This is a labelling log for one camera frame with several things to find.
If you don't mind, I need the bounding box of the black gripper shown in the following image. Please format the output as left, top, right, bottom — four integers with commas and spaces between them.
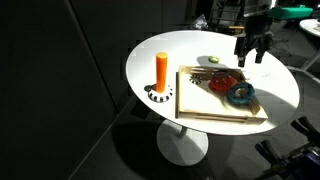
233, 13, 274, 68

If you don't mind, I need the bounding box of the small dark green ring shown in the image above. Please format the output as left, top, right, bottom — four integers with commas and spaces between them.
213, 69, 232, 80

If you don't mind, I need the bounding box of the big blue ring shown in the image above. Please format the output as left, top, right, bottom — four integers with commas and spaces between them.
227, 81, 256, 107

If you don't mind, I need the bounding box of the shallow wooden box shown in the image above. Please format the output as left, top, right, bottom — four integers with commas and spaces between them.
174, 64, 270, 125

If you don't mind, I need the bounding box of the metal equipment rack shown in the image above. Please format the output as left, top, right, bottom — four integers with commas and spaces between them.
208, 0, 248, 35

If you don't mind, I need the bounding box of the crumpled plastic bag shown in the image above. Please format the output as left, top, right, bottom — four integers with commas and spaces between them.
190, 13, 210, 32

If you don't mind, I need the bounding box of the white side table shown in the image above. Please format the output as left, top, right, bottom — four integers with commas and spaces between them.
286, 18, 320, 84

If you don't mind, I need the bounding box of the orange peg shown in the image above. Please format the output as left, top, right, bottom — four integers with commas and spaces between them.
155, 51, 169, 94

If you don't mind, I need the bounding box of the small lime green ring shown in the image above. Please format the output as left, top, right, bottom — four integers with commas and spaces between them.
208, 55, 221, 64

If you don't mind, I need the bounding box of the red ring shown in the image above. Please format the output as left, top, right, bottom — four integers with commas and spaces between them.
208, 75, 239, 95

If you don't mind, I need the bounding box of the teal wrist camera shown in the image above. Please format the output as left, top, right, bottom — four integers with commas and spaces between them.
268, 4, 314, 21

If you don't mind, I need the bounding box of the big black-white striped ring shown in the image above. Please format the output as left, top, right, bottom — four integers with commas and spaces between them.
147, 83, 174, 104

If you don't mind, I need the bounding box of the white table pedestal base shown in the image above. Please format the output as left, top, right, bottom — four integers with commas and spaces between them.
156, 119, 210, 167

